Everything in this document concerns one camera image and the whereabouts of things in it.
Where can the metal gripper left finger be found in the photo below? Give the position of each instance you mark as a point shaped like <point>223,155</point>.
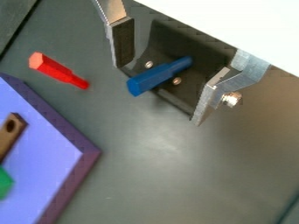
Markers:
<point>119,29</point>

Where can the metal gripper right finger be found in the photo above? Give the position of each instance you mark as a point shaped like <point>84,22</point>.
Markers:
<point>220,91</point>

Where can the blue peg object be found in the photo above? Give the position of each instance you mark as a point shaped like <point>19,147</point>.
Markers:
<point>156,75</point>

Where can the black angled fixture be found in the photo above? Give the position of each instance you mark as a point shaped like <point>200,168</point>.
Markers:
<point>178,44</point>

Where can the red peg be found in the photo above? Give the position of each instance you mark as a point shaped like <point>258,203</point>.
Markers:
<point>49,67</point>

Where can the brown L-shaped block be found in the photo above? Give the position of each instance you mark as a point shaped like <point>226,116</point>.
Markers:
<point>11,130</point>

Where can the purple base block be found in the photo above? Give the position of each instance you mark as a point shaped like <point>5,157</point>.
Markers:
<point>48,161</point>

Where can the green U-shaped block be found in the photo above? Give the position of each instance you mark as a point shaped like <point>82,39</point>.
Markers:
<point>5,182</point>

